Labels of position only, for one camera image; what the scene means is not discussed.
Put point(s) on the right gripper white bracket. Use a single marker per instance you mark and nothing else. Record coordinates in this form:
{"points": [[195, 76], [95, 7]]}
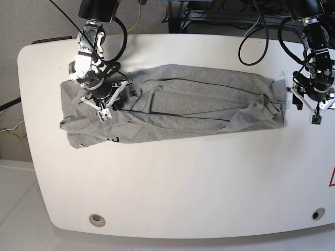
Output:
{"points": [[107, 95]]}

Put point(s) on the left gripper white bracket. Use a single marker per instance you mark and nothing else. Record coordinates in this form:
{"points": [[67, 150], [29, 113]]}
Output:
{"points": [[316, 103]]}

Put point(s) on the grey T-shirt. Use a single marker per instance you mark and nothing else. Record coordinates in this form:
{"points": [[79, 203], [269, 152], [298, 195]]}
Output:
{"points": [[175, 102]]}

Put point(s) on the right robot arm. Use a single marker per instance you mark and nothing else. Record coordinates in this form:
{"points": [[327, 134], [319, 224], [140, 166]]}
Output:
{"points": [[90, 69]]}

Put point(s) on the red triangle sticker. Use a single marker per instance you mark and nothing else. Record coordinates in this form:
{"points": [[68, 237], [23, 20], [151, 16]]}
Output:
{"points": [[332, 180]]}

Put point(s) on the black bar behind table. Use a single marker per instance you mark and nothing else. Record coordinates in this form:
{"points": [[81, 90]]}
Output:
{"points": [[52, 39]]}

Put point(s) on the black table leg stand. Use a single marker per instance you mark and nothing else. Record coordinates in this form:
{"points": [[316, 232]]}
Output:
{"points": [[175, 15]]}

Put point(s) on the right table grommet hole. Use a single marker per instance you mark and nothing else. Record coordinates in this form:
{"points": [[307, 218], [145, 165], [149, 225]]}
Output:
{"points": [[318, 214]]}

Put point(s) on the table grommet hole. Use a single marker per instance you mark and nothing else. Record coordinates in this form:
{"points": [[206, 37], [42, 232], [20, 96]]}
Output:
{"points": [[97, 220], [318, 214]]}

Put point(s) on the left table grommet hole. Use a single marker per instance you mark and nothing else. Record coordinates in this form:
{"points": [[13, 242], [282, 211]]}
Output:
{"points": [[97, 220]]}

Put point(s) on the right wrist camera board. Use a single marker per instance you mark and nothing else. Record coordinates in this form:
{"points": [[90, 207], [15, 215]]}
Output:
{"points": [[105, 114]]}

